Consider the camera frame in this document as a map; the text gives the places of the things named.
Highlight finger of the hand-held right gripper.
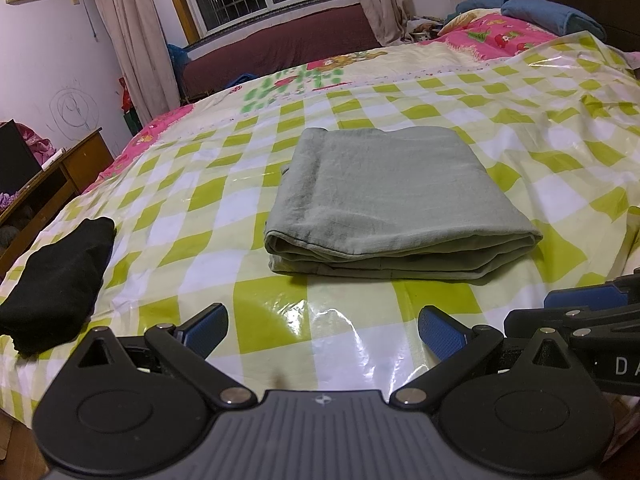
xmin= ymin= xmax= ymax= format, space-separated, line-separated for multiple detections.
xmin=502 ymin=305 xmax=640 ymax=356
xmin=543 ymin=272 xmax=640 ymax=311

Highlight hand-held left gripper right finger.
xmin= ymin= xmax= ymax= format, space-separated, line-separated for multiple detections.
xmin=389 ymin=304 xmax=576 ymax=409

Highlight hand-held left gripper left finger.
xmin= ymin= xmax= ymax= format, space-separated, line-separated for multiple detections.
xmin=75 ymin=302 xmax=257 ymax=408

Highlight grey-green pants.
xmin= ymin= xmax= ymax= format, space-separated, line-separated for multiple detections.
xmin=263 ymin=126 xmax=544 ymax=281

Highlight yellow-green checked plastic sheet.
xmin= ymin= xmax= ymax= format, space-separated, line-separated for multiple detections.
xmin=0 ymin=30 xmax=640 ymax=416

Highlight black folded cloth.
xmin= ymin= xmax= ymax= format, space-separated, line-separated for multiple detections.
xmin=0 ymin=216 xmax=118 ymax=358

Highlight wooden side cabinet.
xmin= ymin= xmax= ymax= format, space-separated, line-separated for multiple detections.
xmin=0 ymin=127 xmax=116 ymax=281

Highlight pink fluffy cloth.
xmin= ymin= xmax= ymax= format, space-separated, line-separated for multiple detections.
xmin=20 ymin=125 xmax=56 ymax=166

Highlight black box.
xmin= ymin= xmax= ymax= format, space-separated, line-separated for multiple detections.
xmin=0 ymin=120 xmax=43 ymax=193

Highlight blue bag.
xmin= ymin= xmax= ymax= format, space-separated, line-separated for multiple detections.
xmin=167 ymin=44 xmax=192 ymax=79

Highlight pink cartoon bed sheet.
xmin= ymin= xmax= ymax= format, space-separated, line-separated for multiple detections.
xmin=82 ymin=7 xmax=586 ymax=196

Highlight blue rolled blanket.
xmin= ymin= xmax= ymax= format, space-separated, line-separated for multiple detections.
xmin=500 ymin=0 xmax=608 ymax=41

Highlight maroon window bench cushion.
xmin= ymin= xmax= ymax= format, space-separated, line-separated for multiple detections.
xmin=179 ymin=2 xmax=381 ymax=103

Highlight cluttered cloth pile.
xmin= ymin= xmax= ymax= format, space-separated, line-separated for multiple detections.
xmin=405 ymin=14 xmax=452 ymax=44

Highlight blue pillow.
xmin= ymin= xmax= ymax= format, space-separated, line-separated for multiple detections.
xmin=454 ymin=0 xmax=507 ymax=15

